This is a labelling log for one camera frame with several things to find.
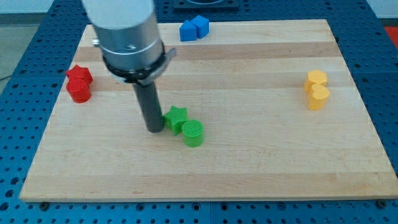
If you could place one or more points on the green star block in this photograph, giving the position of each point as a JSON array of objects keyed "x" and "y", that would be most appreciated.
[{"x": 175, "y": 119}]

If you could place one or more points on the blue pentagon block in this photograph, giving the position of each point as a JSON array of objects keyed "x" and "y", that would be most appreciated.
[{"x": 188, "y": 31}]

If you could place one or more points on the blue cube block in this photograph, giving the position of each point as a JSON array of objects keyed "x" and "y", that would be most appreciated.
[{"x": 202, "y": 25}]

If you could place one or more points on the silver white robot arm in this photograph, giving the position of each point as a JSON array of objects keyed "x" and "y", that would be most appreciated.
[{"x": 128, "y": 36}]

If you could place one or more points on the red star block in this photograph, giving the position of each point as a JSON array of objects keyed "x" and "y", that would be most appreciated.
[{"x": 80, "y": 72}]

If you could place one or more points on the yellow heart block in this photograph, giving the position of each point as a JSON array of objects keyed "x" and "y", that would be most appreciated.
[{"x": 317, "y": 97}]

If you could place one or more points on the red cylinder block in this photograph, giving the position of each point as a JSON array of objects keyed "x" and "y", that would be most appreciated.
[{"x": 78, "y": 90}]

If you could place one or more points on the green cylinder block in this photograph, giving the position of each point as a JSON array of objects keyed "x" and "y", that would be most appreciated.
[{"x": 193, "y": 133}]

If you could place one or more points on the yellow hexagon block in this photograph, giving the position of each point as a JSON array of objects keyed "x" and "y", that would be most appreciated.
[{"x": 315, "y": 77}]

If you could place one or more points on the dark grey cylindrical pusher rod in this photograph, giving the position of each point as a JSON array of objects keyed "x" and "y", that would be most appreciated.
[{"x": 150, "y": 107}]

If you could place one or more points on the light wooden board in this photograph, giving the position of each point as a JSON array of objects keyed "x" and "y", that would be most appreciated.
[{"x": 244, "y": 83}]

